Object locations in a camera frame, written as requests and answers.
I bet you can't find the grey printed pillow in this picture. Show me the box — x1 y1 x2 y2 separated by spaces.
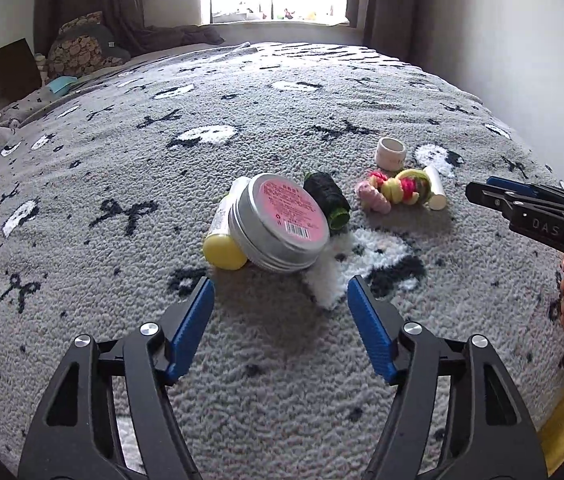
0 94 48 129

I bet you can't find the teal small packet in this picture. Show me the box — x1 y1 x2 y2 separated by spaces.
48 76 77 96

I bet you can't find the small white tube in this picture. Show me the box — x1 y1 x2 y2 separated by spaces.
424 165 449 211

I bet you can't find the dark brown cloth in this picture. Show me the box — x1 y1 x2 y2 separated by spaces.
144 24 225 54

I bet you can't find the round metal tin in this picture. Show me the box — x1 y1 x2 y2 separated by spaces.
228 173 331 275

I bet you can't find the grey printed blanket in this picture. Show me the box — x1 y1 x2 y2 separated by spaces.
0 41 564 479

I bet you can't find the white bottle with yellow cap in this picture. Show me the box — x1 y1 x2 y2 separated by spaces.
203 177 253 272

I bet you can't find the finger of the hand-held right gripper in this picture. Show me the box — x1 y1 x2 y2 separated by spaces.
486 176 564 207
465 181 519 223

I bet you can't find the brown patterned cushion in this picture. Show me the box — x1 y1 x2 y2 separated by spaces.
46 11 131 80

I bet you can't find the row of small windowsill toys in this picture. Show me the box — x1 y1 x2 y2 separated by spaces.
212 4 337 24

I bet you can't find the black thread spool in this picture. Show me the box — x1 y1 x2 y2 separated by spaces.
303 171 351 231

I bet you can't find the white storage box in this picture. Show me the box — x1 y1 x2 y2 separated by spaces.
142 0 203 29

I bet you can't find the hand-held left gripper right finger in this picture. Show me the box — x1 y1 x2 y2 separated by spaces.
347 275 549 480

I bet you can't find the pink yellow knitted toy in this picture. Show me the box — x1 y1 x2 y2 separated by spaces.
354 168 436 216

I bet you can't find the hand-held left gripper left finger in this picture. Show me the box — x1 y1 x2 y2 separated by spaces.
18 276 217 480

